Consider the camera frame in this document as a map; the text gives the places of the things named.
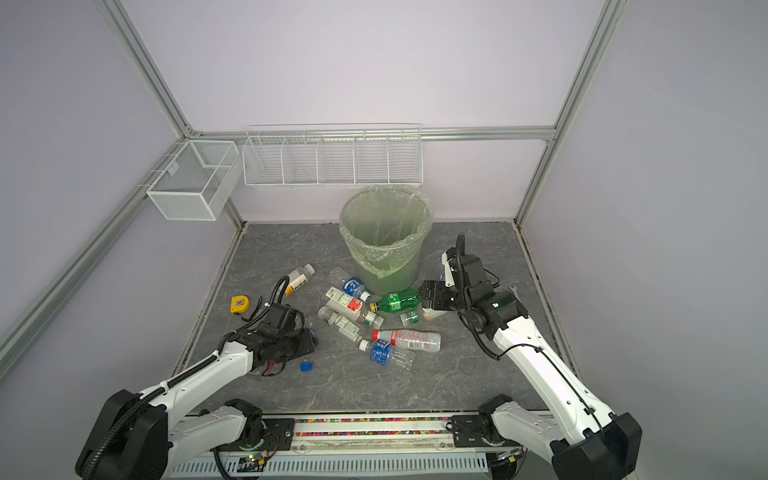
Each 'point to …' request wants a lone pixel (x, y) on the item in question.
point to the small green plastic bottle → (397, 301)
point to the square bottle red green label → (343, 302)
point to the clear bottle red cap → (413, 340)
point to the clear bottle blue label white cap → (356, 288)
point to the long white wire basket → (333, 156)
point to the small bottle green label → (410, 316)
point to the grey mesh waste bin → (384, 228)
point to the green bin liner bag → (383, 229)
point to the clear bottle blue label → (386, 354)
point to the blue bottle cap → (306, 367)
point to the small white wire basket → (202, 182)
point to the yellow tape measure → (239, 304)
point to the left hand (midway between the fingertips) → (310, 346)
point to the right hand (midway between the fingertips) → (433, 288)
